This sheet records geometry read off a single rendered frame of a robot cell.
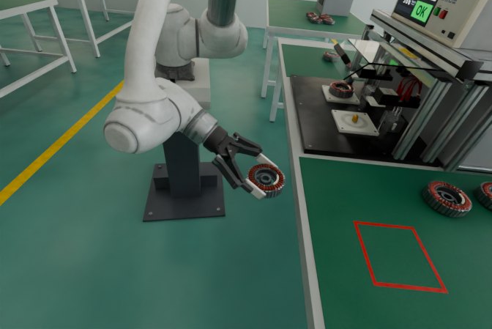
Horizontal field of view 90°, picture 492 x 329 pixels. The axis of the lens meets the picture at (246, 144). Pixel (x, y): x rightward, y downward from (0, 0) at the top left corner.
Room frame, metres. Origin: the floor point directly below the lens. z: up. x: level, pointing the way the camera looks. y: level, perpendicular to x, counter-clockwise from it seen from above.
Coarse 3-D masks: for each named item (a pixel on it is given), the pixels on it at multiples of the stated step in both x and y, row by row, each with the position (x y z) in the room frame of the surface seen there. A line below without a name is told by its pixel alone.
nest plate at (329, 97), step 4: (324, 88) 1.14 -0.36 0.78; (328, 88) 1.15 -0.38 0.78; (324, 92) 1.10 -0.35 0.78; (328, 92) 1.10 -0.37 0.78; (328, 96) 1.06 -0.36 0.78; (332, 96) 1.06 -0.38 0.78; (352, 96) 1.08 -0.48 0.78; (356, 96) 1.09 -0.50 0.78; (328, 100) 1.03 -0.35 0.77; (332, 100) 1.03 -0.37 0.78; (336, 100) 1.03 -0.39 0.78; (340, 100) 1.03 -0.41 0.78; (344, 100) 1.03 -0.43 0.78; (348, 100) 1.03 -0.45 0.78; (352, 100) 1.04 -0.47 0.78; (356, 100) 1.04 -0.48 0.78; (356, 104) 1.03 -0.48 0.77
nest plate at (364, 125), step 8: (336, 112) 0.91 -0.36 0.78; (344, 112) 0.92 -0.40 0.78; (352, 112) 0.93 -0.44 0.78; (336, 120) 0.85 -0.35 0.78; (344, 120) 0.85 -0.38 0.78; (360, 120) 0.87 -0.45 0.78; (368, 120) 0.87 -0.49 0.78; (344, 128) 0.80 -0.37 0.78; (352, 128) 0.80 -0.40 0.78; (360, 128) 0.81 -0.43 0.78; (368, 128) 0.81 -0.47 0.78
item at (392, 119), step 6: (384, 114) 0.88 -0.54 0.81; (390, 114) 0.86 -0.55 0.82; (390, 120) 0.83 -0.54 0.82; (396, 120) 0.82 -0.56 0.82; (402, 120) 0.83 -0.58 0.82; (384, 126) 0.85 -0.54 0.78; (390, 126) 0.82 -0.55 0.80; (396, 126) 0.82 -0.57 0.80; (402, 126) 0.82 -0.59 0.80; (396, 132) 0.82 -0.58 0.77
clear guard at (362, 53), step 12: (348, 48) 0.87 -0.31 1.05; (360, 48) 0.84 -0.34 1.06; (372, 48) 0.85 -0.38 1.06; (384, 48) 0.87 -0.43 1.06; (396, 48) 0.88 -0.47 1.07; (408, 48) 0.89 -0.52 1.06; (336, 60) 0.85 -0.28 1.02; (360, 60) 0.75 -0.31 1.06; (372, 60) 0.73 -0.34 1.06; (384, 60) 0.74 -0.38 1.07; (396, 60) 0.75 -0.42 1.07; (408, 60) 0.76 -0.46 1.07; (420, 60) 0.78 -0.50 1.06; (348, 72) 0.73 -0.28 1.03
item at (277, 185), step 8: (256, 168) 0.53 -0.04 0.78; (264, 168) 0.53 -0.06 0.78; (272, 168) 0.54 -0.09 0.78; (248, 176) 0.50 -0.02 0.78; (256, 176) 0.52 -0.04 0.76; (264, 176) 0.51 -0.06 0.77; (272, 176) 0.52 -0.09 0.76; (280, 176) 0.51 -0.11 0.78; (256, 184) 0.46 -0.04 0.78; (264, 184) 0.48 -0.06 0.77; (272, 184) 0.48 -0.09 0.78; (280, 184) 0.47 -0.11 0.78; (264, 192) 0.45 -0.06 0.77; (272, 192) 0.45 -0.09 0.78; (280, 192) 0.47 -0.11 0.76
